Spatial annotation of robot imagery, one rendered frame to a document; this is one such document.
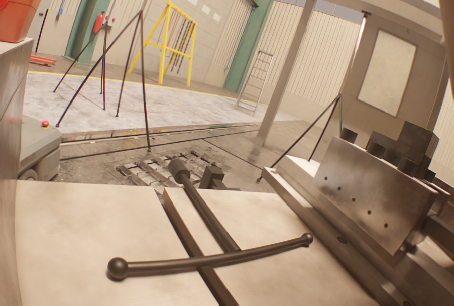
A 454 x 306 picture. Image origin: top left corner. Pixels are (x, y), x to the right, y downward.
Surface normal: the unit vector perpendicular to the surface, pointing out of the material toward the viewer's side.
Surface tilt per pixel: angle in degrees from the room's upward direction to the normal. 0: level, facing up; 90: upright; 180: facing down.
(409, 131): 90
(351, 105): 90
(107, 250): 0
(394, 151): 90
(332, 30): 90
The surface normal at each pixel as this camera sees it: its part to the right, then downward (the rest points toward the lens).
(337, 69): -0.44, 0.07
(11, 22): 0.61, 0.51
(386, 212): -0.88, -0.22
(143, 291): 0.33, -0.91
